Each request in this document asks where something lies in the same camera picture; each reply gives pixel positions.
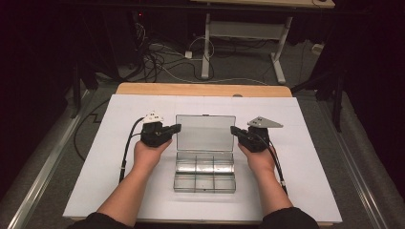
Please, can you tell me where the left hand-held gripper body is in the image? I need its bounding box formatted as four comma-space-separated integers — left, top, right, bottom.
139, 111, 176, 148

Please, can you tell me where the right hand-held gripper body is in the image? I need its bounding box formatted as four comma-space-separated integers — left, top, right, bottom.
241, 115, 285, 153

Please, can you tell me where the clear plastic compartment box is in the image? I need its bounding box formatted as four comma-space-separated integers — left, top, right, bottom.
173, 114, 237, 194

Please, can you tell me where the person's right hand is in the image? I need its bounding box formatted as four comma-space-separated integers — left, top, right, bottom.
238, 141, 277, 179

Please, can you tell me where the person's left hand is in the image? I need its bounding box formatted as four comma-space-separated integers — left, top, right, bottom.
133, 138, 173, 175

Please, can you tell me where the white table cover sheet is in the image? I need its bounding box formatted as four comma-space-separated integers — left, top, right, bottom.
62, 94, 343, 223

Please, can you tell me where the light wooden table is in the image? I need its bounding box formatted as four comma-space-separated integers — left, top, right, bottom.
70, 82, 333, 227

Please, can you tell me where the person's black right sleeve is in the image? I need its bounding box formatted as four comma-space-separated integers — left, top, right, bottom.
261, 206, 321, 229

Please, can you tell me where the person's black sleeve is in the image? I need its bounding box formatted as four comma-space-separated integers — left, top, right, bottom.
66, 212, 135, 229
261, 206, 321, 229

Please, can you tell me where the white-legged desk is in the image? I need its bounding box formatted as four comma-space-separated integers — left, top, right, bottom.
190, 0, 336, 85

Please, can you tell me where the black metal stand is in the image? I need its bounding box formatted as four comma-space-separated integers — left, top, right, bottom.
71, 60, 99, 119
290, 68, 347, 133

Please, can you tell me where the person's black left sleeve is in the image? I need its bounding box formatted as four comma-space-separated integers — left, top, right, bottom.
66, 212, 135, 229

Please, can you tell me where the white power strip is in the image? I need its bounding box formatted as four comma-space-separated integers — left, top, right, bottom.
310, 42, 325, 55

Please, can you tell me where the black device with red light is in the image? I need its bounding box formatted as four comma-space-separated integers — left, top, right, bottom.
130, 10, 149, 36

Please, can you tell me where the left hand-held gripper cable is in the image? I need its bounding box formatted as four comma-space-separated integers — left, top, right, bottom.
118, 116, 146, 184

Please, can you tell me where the hand-held gripper cable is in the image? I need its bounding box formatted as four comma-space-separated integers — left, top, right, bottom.
254, 133, 289, 196
118, 116, 146, 184

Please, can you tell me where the right hand-held gripper cable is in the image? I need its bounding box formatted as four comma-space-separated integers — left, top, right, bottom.
254, 133, 289, 196

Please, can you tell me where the long white cable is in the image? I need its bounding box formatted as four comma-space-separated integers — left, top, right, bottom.
149, 36, 268, 86

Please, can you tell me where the bundle of black cables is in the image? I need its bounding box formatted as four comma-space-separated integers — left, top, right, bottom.
127, 22, 218, 84

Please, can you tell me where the black floor cable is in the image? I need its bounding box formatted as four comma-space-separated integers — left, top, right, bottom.
74, 98, 111, 161

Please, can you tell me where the metal floor rail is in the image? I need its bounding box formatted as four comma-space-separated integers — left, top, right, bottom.
318, 101, 391, 229
6, 90, 92, 229

